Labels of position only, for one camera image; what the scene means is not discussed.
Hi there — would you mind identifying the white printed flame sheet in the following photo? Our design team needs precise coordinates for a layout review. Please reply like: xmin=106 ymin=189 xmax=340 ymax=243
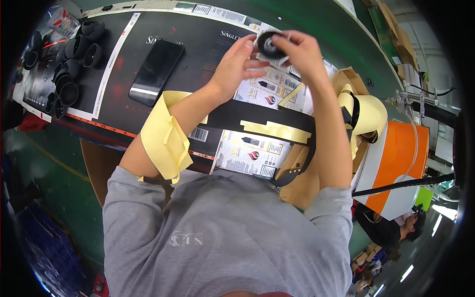
xmin=215 ymin=129 xmax=294 ymax=179

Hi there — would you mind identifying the flat yellow paper strip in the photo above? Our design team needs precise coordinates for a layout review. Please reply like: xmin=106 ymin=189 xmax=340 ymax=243
xmin=239 ymin=120 xmax=312 ymax=145

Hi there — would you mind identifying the green sheet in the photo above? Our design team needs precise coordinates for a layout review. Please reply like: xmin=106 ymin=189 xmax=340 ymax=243
xmin=415 ymin=187 xmax=434 ymax=211

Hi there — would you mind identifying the person's body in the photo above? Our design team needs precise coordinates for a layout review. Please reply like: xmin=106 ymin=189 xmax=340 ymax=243
xmin=102 ymin=165 xmax=353 ymax=297

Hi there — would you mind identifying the long black foam strip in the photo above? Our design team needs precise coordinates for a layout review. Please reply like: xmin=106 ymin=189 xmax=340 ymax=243
xmin=206 ymin=98 xmax=317 ymax=187

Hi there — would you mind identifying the stack of flat cardboard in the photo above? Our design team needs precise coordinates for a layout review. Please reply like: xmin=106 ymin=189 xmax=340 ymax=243
xmin=371 ymin=0 xmax=420 ymax=71

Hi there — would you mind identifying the yellow backing paper roll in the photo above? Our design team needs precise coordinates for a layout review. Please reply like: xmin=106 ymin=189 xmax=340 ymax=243
xmin=337 ymin=83 xmax=388 ymax=160

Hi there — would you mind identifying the black smartphone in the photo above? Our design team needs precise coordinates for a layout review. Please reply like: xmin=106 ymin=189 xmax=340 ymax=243
xmin=128 ymin=38 xmax=185 ymax=107

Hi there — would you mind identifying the yellow backing paper strip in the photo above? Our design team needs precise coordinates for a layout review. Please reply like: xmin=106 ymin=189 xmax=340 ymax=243
xmin=139 ymin=90 xmax=208 ymax=184

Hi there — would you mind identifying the clear plastic cup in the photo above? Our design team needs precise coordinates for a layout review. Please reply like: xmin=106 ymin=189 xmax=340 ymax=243
xmin=46 ymin=7 xmax=80 ymax=38

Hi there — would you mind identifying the orange and white drum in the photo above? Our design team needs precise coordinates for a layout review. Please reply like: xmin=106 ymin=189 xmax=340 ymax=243
xmin=351 ymin=120 xmax=430 ymax=221

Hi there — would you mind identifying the brown board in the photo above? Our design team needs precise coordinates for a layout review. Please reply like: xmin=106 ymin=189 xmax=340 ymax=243
xmin=80 ymin=139 xmax=127 ymax=208

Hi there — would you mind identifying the black pole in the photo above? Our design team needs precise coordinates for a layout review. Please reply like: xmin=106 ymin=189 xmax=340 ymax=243
xmin=352 ymin=173 xmax=455 ymax=197

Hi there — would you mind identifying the metal machine fixture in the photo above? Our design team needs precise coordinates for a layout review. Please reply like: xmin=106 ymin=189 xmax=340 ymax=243
xmin=385 ymin=80 xmax=459 ymax=128

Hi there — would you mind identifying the stack of white printed sheets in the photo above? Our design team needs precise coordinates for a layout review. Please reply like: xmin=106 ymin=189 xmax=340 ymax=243
xmin=234 ymin=57 xmax=339 ymax=114

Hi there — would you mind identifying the pile of black foam rings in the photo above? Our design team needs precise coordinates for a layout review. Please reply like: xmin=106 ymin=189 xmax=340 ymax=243
xmin=22 ymin=20 xmax=106 ymax=120

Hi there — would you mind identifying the black carton sheet white border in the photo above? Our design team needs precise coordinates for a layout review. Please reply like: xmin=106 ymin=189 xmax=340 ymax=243
xmin=13 ymin=13 xmax=142 ymax=123

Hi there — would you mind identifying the person's left hand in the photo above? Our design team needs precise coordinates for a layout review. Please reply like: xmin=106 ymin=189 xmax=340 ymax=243
xmin=208 ymin=34 xmax=271 ymax=104

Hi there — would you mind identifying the clear plastic hose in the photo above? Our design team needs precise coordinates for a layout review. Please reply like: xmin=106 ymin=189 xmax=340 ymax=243
xmin=403 ymin=111 xmax=420 ymax=179

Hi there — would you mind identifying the person's right hand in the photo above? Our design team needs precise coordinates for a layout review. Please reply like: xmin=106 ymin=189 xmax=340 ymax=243
xmin=271 ymin=30 xmax=327 ymax=84

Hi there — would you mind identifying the heap of cartons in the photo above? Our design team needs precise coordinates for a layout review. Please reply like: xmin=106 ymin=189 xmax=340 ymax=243
xmin=351 ymin=243 xmax=401 ymax=294

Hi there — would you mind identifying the small yellow paper strip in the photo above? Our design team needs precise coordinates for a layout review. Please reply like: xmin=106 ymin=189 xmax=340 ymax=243
xmin=278 ymin=82 xmax=306 ymax=108

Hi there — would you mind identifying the black round foam ring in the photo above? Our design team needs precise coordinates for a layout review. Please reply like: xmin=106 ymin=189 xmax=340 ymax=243
xmin=257 ymin=31 xmax=288 ymax=60

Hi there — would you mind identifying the large black printed carton sheet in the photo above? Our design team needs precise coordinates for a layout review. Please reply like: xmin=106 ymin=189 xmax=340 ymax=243
xmin=67 ymin=11 xmax=268 ymax=175

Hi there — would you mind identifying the brown cardboard box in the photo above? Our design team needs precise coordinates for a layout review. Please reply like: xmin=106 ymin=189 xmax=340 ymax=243
xmin=275 ymin=67 xmax=372 ymax=211

